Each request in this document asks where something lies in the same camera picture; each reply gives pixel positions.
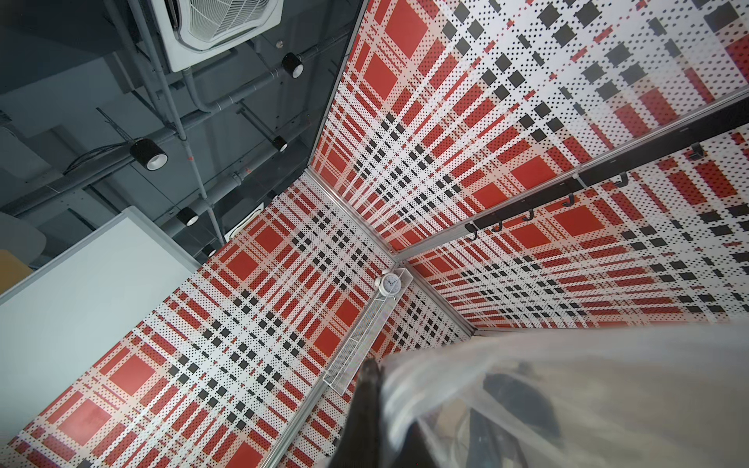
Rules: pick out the white alarm clock on shelf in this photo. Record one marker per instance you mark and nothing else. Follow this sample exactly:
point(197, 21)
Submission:
point(389, 285)

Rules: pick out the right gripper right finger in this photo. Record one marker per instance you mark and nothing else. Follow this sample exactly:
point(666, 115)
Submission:
point(414, 452)

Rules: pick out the ceiling air conditioner unit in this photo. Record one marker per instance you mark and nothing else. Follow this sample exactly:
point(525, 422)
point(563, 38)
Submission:
point(193, 31)

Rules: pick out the black shirt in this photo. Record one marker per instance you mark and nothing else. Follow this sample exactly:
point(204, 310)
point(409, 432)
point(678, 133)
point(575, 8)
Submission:
point(490, 445)

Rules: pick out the clear plastic vacuum bag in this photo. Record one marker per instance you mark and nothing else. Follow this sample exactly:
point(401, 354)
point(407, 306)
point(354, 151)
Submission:
point(666, 396)

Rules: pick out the white wire mesh shelf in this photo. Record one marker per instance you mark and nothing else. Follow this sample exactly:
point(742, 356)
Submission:
point(366, 329)

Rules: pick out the white board panel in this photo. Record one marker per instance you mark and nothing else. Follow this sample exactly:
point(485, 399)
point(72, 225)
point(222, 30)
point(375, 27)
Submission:
point(57, 322)

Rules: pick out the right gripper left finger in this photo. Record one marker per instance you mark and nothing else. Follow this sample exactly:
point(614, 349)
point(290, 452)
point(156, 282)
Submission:
point(359, 446)

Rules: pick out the black ceiling spotlight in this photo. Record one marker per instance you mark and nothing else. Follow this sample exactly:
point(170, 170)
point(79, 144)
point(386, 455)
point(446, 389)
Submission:
point(187, 217)
point(293, 65)
point(280, 144)
point(148, 154)

